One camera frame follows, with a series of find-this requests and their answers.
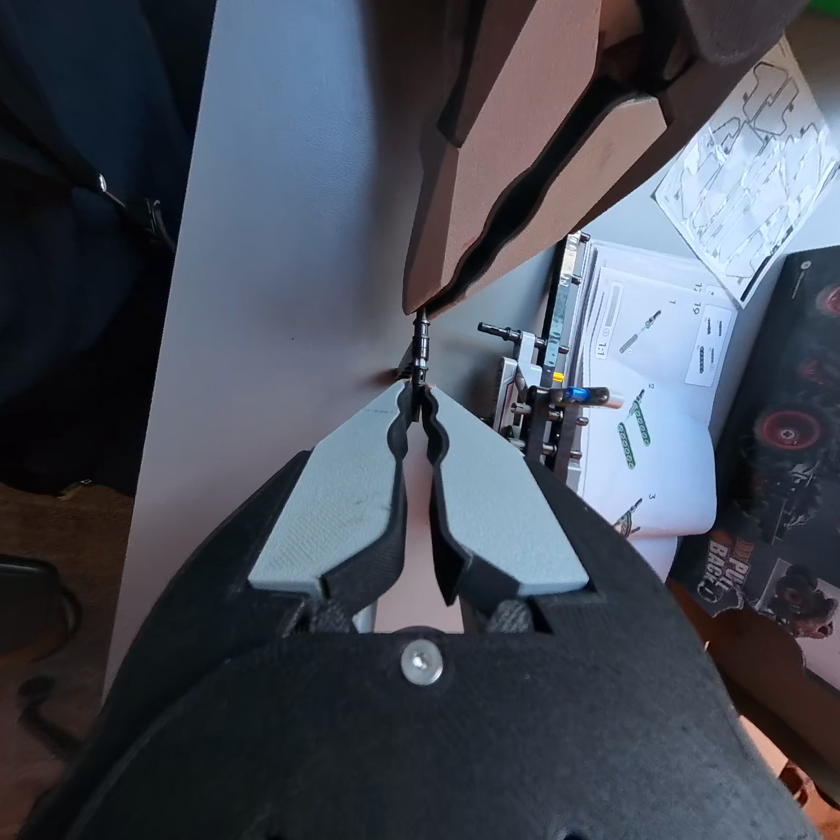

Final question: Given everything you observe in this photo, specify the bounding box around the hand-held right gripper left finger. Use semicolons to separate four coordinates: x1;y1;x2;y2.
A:
248;381;413;613

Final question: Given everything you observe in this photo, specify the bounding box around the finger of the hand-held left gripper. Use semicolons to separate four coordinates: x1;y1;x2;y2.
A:
427;39;686;316
402;0;602;317

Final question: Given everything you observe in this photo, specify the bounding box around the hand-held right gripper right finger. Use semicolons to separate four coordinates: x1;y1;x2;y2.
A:
422;386;591;609

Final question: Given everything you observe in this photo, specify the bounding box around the black lego axle piece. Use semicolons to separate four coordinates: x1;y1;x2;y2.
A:
408;305;435;421

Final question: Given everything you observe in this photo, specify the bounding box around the partly built lego model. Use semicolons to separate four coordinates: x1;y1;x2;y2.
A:
478;233;626;494

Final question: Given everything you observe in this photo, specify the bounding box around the lego instruction booklet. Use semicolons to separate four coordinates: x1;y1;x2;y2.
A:
576;239;741;581

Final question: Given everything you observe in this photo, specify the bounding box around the black lego set box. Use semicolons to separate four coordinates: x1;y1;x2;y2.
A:
666;246;840;697

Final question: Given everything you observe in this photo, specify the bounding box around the clear sticker sheet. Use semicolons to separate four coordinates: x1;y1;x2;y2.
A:
655;59;840;308

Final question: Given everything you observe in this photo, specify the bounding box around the black office chair base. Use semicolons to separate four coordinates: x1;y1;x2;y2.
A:
0;554;86;756

